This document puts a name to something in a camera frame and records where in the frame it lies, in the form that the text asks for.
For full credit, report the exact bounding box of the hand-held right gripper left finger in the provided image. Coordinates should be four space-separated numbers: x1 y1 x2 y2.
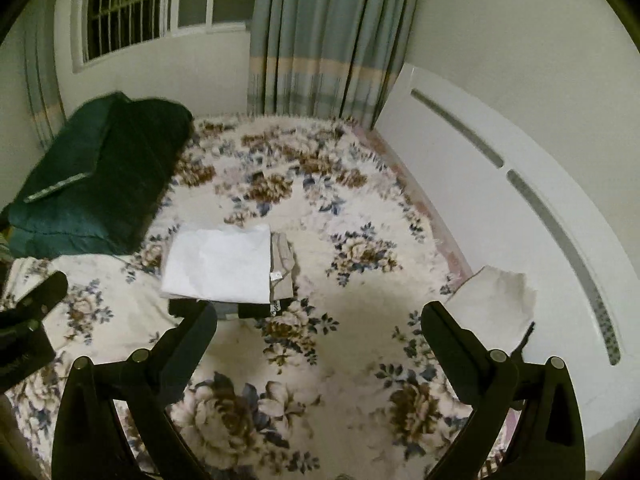
50 301 218 480

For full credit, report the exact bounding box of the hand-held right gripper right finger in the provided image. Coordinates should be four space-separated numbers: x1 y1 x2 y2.
421 301 587 480

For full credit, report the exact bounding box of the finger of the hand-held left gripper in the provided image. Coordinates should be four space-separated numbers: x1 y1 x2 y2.
0 271 69 333

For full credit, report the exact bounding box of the white t-shirt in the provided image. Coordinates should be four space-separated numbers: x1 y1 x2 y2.
160 223 272 306

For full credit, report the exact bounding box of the black striped folded garment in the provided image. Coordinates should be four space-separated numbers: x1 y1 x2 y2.
169 299 281 320

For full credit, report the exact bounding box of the white folded garment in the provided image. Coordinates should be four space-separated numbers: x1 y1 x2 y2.
442 266 536 346

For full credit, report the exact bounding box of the beige folded garment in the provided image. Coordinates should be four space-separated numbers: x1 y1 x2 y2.
270 231 300 303

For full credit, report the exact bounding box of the dark green quilt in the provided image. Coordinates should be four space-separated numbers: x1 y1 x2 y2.
7 91 195 258

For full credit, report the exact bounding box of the floral blanket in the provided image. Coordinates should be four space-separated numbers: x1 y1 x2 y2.
0 115 501 480

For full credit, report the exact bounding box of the white headboard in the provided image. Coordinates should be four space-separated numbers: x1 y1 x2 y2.
375 62 640 461

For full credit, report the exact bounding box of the narrow blue-grey curtain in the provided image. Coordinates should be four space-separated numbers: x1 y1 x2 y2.
22 10 68 151

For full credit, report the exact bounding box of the barred window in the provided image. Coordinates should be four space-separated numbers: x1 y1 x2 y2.
55 0 261 73

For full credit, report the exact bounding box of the wide blue-grey curtain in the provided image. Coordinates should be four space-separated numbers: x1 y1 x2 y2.
247 0 426 128

